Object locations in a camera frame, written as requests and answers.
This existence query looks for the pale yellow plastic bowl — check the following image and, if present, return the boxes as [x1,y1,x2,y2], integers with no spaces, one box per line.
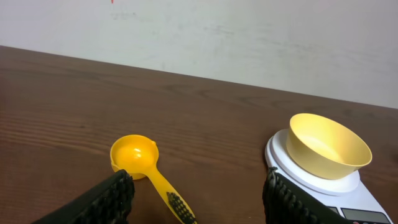
[286,113,373,180]

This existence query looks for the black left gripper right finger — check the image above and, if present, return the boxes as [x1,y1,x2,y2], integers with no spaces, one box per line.
[262,167,351,224]

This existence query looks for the white digital kitchen scale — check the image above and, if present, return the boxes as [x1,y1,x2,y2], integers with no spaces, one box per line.
[265,129,392,224]

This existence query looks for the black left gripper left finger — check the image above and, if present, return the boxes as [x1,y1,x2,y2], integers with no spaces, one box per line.
[34,170,135,224]

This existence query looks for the orange plastic measuring scoop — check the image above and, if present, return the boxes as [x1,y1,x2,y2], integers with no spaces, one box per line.
[110,134,198,224]

